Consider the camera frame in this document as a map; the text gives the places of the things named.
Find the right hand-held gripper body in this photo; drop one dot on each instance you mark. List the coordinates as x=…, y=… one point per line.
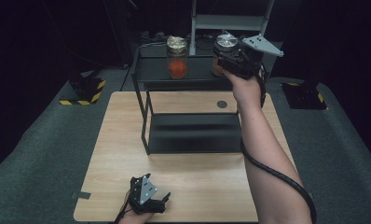
x=249, y=62

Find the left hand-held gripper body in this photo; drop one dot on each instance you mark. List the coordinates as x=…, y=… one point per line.
x=140, y=193

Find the silver lid glass jar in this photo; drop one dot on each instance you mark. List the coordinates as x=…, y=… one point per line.
x=226, y=42

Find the gold lid glass jar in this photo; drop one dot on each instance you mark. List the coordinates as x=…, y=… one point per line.
x=177, y=59

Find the black metal shelf rack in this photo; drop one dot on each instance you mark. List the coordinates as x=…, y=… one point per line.
x=193, y=133

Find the person's left hand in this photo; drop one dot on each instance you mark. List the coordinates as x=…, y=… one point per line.
x=134, y=217

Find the person's right hand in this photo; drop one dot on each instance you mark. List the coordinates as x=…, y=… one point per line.
x=249, y=91

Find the black round table grommet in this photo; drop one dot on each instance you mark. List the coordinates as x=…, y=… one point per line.
x=222, y=104

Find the grey tape piece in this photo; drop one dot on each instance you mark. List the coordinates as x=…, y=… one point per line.
x=81, y=195

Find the yellow black striped stand base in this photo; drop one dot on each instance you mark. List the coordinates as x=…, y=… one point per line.
x=305, y=96
x=87, y=90

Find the grey metal stand frame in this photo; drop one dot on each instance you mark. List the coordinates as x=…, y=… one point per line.
x=228, y=22

